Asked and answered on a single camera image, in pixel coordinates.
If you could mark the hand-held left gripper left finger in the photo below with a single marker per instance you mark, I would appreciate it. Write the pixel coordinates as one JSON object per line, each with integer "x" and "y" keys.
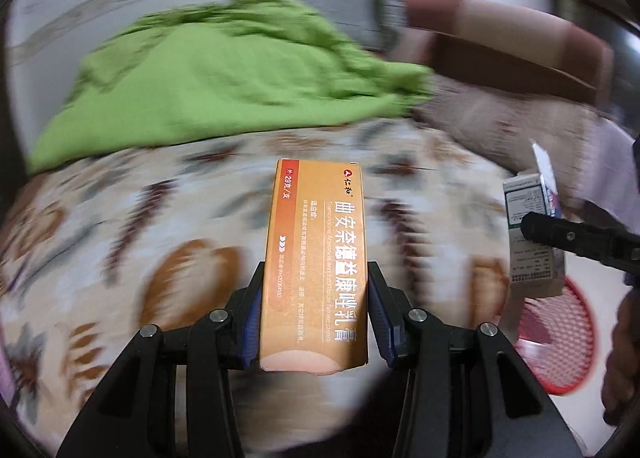
{"x": 251, "y": 328}

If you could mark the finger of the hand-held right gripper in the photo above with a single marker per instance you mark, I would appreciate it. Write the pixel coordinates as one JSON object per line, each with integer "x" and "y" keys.
{"x": 575, "y": 238}

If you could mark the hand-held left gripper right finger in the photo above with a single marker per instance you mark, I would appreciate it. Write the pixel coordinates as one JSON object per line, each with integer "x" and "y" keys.
{"x": 382, "y": 333}

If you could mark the small white box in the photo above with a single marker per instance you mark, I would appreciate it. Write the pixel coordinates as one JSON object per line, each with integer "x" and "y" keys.
{"x": 525, "y": 198}

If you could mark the red plastic basket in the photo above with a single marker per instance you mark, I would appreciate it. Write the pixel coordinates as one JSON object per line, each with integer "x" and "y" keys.
{"x": 555, "y": 338}

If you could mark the orange box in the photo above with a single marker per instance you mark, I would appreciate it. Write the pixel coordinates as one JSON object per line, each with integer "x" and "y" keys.
{"x": 320, "y": 238}

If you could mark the person's right hand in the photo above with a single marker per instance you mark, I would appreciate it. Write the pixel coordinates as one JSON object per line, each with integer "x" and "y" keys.
{"x": 625, "y": 363}

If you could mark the striped beige pillow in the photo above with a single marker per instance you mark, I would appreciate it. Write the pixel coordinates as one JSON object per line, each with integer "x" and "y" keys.
{"x": 500, "y": 133}

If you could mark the leaf-print blanket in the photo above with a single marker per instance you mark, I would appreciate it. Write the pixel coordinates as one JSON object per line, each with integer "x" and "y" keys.
{"x": 150, "y": 238}

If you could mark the brown upholstered headboard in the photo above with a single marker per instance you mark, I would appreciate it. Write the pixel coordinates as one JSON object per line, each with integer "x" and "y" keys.
{"x": 500, "y": 38}

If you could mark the green quilt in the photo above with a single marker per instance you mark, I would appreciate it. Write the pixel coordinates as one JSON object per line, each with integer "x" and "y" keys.
{"x": 225, "y": 83}

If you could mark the grey quilted pillow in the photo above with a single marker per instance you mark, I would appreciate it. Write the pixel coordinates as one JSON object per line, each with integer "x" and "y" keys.
{"x": 360, "y": 8}

